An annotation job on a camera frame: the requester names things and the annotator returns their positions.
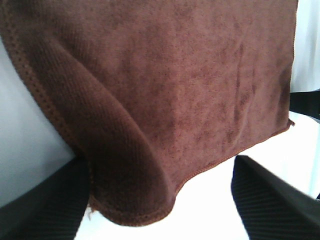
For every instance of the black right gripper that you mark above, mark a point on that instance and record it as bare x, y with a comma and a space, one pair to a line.
306, 103

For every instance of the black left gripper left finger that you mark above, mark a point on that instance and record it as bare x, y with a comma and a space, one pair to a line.
53, 210

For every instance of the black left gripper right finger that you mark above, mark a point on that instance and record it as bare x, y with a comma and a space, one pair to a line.
271, 209

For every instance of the brown towel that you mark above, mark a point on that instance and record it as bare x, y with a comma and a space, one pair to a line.
154, 92

